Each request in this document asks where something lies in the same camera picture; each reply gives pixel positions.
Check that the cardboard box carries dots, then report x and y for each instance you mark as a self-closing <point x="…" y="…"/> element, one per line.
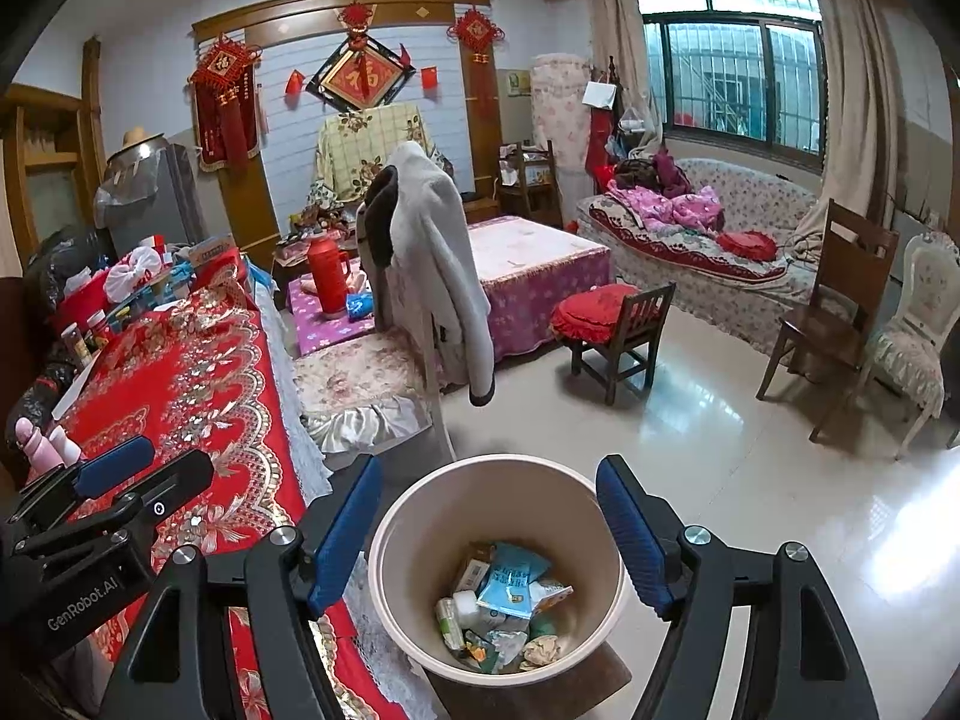
<point x="210" y="251"/>

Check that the tall brown wooden chair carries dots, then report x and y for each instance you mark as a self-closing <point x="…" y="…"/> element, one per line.
<point x="825" y="330"/>

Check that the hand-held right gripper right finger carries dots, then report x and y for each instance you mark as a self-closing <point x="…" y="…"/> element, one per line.
<point x="634" y="540"/>

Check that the red knot ornament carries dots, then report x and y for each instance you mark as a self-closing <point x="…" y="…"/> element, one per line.
<point x="476" y="37"/>
<point x="356" y="19"/>

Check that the white hanging bag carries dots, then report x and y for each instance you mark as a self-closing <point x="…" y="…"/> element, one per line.
<point x="600" y="94"/>

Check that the dark clothes pile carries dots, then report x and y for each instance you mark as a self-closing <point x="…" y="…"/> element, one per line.
<point x="652" y="172"/>

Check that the clear plastic cover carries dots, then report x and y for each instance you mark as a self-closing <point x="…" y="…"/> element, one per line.
<point x="124" y="180"/>

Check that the small red flag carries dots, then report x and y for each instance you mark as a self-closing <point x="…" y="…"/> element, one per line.
<point x="294" y="82"/>
<point x="429" y="77"/>

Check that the white knotted plastic bag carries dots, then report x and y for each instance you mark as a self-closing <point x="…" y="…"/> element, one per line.
<point x="133" y="274"/>

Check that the floral covered sofa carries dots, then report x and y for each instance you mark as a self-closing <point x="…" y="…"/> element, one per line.
<point x="765" y="292"/>

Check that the grey chair frame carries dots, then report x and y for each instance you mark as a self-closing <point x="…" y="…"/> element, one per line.
<point x="442" y="427"/>

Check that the light blue snack packet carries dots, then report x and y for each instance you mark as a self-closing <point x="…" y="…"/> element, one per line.
<point x="514" y="577"/>

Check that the white ornate floral chair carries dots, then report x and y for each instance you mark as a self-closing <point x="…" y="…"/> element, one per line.
<point x="915" y="300"/>

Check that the grey refrigerator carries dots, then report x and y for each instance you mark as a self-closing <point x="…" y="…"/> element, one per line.
<point x="176" y="202"/>

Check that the red sofa cushion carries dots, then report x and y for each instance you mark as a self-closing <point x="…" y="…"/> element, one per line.
<point x="748" y="246"/>

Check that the red round seat cushion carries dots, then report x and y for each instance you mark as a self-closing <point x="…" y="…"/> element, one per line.
<point x="600" y="311"/>

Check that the beige curtain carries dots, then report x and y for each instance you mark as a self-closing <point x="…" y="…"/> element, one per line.
<point x="611" y="30"/>
<point x="855" y="90"/>

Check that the dark green cracker packet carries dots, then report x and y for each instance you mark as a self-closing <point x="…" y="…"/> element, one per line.
<point x="480" y="652"/>

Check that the beige plastic bucket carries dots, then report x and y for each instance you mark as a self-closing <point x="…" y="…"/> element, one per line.
<point x="420" y="532"/>

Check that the grey fleece coat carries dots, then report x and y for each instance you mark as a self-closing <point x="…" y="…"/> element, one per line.
<point x="435" y="255"/>

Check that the green white pack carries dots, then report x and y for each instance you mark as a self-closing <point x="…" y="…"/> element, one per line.
<point x="450" y="622"/>

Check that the purple covered low table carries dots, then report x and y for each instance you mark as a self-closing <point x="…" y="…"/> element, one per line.
<point x="322" y="334"/>

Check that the red thermos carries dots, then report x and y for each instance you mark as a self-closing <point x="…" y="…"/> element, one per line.
<point x="326" y="277"/>

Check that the floral satin seat cushion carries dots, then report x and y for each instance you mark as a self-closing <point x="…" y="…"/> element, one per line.
<point x="352" y="382"/>

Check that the brown paper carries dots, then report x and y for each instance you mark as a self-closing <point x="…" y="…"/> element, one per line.
<point x="541" y="652"/>

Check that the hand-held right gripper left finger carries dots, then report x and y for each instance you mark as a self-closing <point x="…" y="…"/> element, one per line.
<point x="345" y="540"/>

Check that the red box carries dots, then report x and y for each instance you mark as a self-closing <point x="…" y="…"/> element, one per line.
<point x="82" y="304"/>

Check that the small wooden rack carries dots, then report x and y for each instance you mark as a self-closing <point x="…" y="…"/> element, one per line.
<point x="529" y="180"/>

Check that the yellow floral cloth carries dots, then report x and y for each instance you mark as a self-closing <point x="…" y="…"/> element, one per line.
<point x="360" y="150"/>

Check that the pink blanket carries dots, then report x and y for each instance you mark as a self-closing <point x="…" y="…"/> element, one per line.
<point x="667" y="206"/>

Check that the blue plastic bag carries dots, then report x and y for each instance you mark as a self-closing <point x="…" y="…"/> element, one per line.
<point x="360" y="306"/>

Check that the pink covered table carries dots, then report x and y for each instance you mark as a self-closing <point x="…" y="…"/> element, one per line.
<point x="540" y="277"/>

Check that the white lace tablecloth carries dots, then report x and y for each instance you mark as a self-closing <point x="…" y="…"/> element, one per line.
<point x="300" y="450"/>

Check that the white bottle pink label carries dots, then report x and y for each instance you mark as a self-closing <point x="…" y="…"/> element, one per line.
<point x="66" y="446"/>

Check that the floral covered standing appliance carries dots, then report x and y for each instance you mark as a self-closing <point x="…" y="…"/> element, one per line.
<point x="561" y="120"/>

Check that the large red wall hanging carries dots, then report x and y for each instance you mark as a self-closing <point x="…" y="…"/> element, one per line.
<point x="221" y="97"/>

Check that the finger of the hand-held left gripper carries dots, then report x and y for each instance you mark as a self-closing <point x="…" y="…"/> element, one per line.
<point x="112" y="465"/>
<point x="180" y="484"/>

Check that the black plastic bag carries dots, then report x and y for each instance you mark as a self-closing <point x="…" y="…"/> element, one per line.
<point x="64" y="270"/>

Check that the framed diamond wall picture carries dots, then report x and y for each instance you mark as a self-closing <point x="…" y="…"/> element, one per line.
<point x="361" y="75"/>

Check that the barred window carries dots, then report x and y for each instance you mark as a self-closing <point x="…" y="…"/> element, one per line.
<point x="720" y="67"/>

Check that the small dark wooden chair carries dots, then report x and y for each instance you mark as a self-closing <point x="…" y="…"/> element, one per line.
<point x="634" y="352"/>

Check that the straw hat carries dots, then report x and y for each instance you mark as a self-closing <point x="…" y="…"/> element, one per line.
<point x="135" y="141"/>

